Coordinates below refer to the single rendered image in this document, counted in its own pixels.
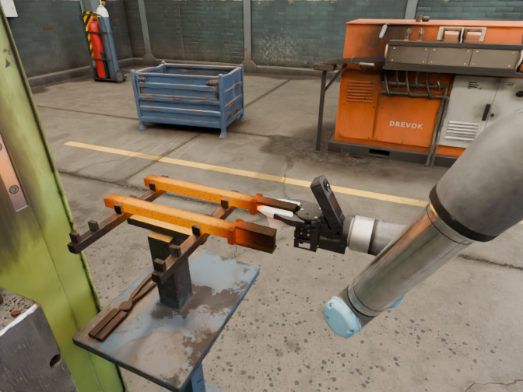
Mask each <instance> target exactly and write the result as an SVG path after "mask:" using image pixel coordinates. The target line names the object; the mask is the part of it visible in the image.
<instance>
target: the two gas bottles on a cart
mask: <svg viewBox="0 0 523 392"><path fill-rule="evenodd" d="M102 4H106V0H100V5H98V6H99V7H98V8H97V13H94V12H91V13H92V14H80V15H79V19H80V22H81V24H82V20H81V16H92V19H91V20H92V21H91V22H90V23H89V25H88V29H89V31H85V30H84V27H83V24H82V28H83V32H84V36H85V39H86V33H89V34H90V39H91V43H92V47H93V53H94V57H95V58H91V56H90V50H89V47H88V43H87V39H86V46H87V49H88V52H89V56H90V62H91V65H92V70H91V73H90V74H91V77H92V79H93V80H96V81H97V80H99V79H103V80H113V81H117V82H123V81H125V80H126V78H127V76H124V73H123V71H122V70H119V66H118V59H117V55H116V50H115V43H114V39H113V35H112V34H113V33H112V31H111V22H110V19H109V15H108V13H107V10H106V7H105V5H102ZM104 7H105V8H104ZM94 18H95V19H94ZM97 18H98V21H97ZM92 60H95V62H96V65H97V67H96V68H94V67H93V63H92Z"/></svg>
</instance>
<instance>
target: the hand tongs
mask: <svg viewBox="0 0 523 392"><path fill-rule="evenodd" d="M153 271H154V270H153ZM153 271H152V272H153ZM152 272H151V273H152ZM151 273H150V274H149V275H148V276H147V277H146V278H145V279H144V280H143V281H142V282H141V283H140V285H139V286H138V287H137V288H136V290H135V291H134V292H133V293H132V295H131V296H130V298H129V299H128V301H124V302H122V303H121V304H120V305H119V309H117V308H113V309H112V310H111V311H110V312H109V313H108V314H107V315H106V316H105V317H104V318H103V319H102V320H101V321H100V322H99V323H98V324H97V325H96V326H95V327H94V328H93V329H92V330H91V331H90V332H89V333H88V335H89V337H91V338H94V339H97V340H98V341H101V342H104V341H105V340H106V338H107V337H108V336H109V335H110V334H111V333H112V332H113V331H114V330H115V329H116V328H117V327H118V326H119V325H120V324H121V322H122V321H123V320H124V319H125V318H126V317H127V316H128V312H129V311H131V310H132V308H133V305H132V304H134V303H135V302H137V301H138V300H139V299H141V298H142V297H143V296H144V295H145V294H146V293H148V292H149V291H150V290H151V289H152V288H153V287H154V286H155V285H156V283H155V282H153V283H152V284H150V285H149V286H148V287H147V288H146V289H145V290H143V291H142V292H141V293H139V291H140V290H141V289H142V287H143V286H144V285H145V284H146V283H147V282H148V281H149V280H150V279H151V278H152V275H151ZM138 293H139V294H138ZM137 294H138V295H137Z"/></svg>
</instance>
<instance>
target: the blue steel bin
mask: <svg viewBox="0 0 523 392"><path fill-rule="evenodd" d="M130 73H131V78H132V87H133V91H134V96H135V104H136V109H137V114H138V118H139V129H140V130H145V129H147V127H146V125H145V122H154V123H163V124H180V125H189V126H198V127H207V128H221V133H220V136H219V138H225V137H226V136H227V134H226V127H227V126H228V125H229V124H231V123H232V122H233V121H234V120H235V119H237V118H238V117H239V116H240V119H239V121H245V120H246V118H245V116H244V66H243V65H239V67H235V66H217V65H183V64H166V62H165V61H162V62H161V65H159V66H157V67H149V68H144V69H141V70H138V71H136V70H134V69H132V70H131V71H130ZM144 121H145V122H144Z"/></svg>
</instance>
